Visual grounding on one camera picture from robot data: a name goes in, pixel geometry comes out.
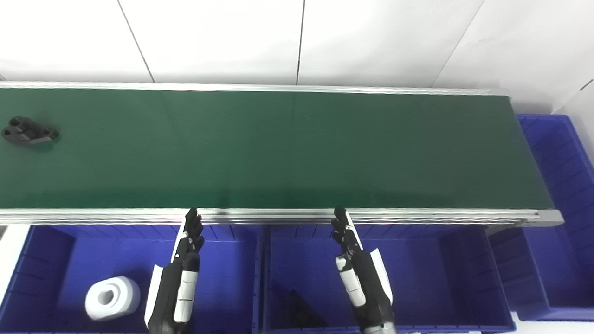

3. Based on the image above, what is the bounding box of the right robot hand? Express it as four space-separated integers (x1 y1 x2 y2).
331 206 397 331

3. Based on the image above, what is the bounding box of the white cylindrical part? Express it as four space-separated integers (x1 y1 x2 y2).
85 276 141 321

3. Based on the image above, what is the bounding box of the green conveyor belt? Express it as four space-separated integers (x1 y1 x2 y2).
0 82 564 228
0 88 555 210

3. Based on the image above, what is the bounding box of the blue plastic bin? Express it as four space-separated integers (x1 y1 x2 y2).
487 114 594 322
0 225 263 334
261 224 517 334

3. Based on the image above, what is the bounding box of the black oval flange part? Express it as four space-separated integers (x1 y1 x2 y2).
1 116 60 146

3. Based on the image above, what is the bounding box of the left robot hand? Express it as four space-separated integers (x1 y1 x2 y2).
145 208 205 334

